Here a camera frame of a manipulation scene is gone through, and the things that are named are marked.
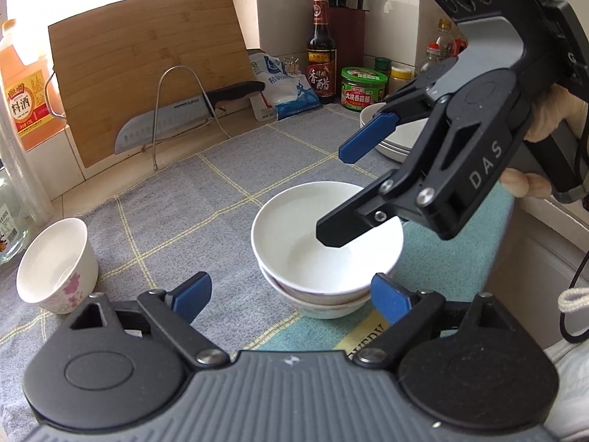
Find orange cooking wine jug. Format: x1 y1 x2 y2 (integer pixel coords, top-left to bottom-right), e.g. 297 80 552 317
0 20 64 151

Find person's right hand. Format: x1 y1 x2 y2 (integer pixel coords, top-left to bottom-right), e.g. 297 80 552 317
501 84 589 199

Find white plastic bag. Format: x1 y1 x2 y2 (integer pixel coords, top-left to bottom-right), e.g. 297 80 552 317
248 50 295 121

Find clear glass seasoning bottle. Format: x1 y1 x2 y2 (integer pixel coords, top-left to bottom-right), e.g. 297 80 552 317
415 43 443 84

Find dark red knife block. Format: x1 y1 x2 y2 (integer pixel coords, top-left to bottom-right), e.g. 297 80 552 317
327 7 367 71

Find small green-lid jar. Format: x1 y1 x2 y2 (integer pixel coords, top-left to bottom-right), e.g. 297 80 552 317
374 57 392 89

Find grey checked cloth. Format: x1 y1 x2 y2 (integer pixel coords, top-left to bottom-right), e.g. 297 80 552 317
0 102 417 353

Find green-lid sauce jar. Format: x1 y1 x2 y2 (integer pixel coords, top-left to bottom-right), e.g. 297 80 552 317
341 67 390 112

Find white rope loop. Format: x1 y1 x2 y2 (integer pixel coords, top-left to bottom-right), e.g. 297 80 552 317
557 284 589 315

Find clear glass liquor bottle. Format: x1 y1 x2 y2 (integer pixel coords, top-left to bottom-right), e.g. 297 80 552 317
0 157 32 266

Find black-handled kitchen cleaver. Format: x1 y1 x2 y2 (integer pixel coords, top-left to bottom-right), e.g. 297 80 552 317
113 80 267 155

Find metal wire rack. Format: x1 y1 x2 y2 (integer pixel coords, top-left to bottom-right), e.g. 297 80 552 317
43 66 233 172

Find bamboo cutting board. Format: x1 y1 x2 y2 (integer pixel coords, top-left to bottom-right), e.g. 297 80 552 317
48 0 259 169

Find black cable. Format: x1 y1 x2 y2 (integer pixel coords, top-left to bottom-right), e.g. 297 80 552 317
558 157 589 346

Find dark vinegar bottle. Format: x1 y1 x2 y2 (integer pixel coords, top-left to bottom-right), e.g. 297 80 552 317
306 0 338 105

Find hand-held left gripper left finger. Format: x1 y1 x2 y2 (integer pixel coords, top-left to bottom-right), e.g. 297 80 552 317
69 271 231 371

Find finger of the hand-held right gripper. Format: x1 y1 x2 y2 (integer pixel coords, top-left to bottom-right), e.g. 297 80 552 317
315 168 419 248
339 57 461 165

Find yellow-cap clear bottle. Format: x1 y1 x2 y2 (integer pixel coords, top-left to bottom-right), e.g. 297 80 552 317
435 18 457 57

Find white bowl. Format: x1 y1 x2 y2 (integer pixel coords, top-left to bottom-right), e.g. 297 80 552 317
258 262 371 320
251 182 405 296

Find white floral cup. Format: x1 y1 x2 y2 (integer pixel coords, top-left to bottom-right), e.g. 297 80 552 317
16 218 99 315

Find blue plastic bag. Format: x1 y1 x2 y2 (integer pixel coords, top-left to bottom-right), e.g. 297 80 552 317
275 73 321 121

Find white garment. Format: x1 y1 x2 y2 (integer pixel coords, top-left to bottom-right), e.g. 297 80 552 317
543 338 589 442

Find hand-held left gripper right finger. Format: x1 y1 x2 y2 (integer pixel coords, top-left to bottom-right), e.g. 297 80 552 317
354 273 518 371

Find yellow-lid jar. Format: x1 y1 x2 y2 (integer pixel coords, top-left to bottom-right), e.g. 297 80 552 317
390 65 416 96

